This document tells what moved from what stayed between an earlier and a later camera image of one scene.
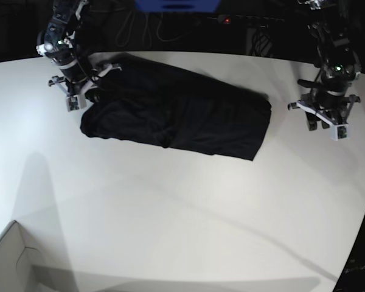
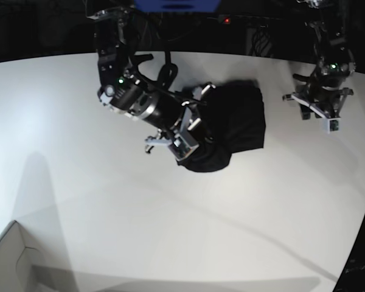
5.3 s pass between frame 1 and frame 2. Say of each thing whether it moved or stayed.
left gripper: moved
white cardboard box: stayed
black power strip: stayed
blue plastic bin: stayed
